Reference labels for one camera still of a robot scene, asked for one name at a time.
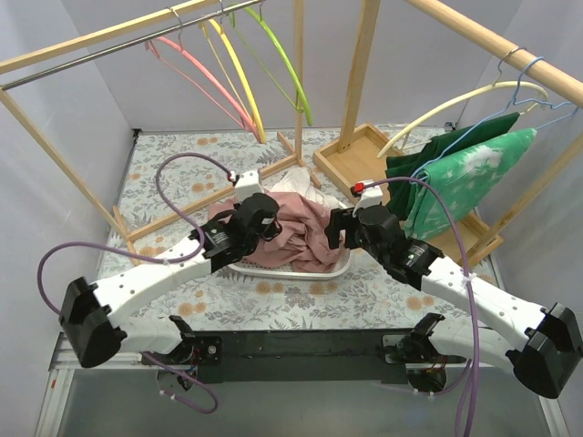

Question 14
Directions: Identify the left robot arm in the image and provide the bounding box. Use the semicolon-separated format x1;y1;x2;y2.
59;193;281;368

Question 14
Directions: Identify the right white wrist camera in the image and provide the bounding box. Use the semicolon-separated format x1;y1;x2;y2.
351;179;384;217

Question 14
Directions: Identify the floral table mat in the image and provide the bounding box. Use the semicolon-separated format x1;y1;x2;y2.
96;127;508;330

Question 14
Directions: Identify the light green tie-dye shirt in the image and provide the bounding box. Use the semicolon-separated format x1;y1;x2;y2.
404;127;537;241

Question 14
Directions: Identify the pink hanger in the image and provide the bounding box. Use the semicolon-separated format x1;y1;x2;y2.
144;35;262;137

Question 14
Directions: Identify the dark green shirt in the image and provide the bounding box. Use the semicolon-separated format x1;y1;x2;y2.
384;111;521;225

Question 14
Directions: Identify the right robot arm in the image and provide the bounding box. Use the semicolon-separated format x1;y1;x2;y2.
325;205;582;399

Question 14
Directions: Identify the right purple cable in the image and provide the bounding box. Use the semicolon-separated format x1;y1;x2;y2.
375;176;482;437

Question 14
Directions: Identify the cream hanger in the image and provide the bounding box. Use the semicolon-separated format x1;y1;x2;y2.
375;46;550;160

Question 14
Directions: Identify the pink t shirt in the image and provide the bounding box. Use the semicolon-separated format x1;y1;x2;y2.
247;192;348;273

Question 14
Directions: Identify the green hanger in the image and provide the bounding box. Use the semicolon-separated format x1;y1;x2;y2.
229;6;313;127

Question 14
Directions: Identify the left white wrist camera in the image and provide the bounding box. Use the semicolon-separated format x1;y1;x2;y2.
234;169;264;202

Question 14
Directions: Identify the white laundry basket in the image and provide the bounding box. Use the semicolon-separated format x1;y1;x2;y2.
229;250;352;280

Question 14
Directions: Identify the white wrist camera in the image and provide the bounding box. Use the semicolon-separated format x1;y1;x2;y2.
351;179;384;217
234;169;264;202

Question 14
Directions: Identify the yellow hanger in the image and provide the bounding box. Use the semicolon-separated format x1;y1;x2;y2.
200;19;267;144

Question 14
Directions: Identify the left wooden clothes rack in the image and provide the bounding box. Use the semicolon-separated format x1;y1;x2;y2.
1;1;312;258

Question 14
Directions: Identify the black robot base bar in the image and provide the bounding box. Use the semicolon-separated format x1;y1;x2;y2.
141;329;457;392

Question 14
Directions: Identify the blue wire hanger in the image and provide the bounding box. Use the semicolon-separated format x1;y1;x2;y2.
410;56;579;179

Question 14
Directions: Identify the white garment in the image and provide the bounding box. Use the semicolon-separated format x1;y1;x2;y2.
271;167;322;201

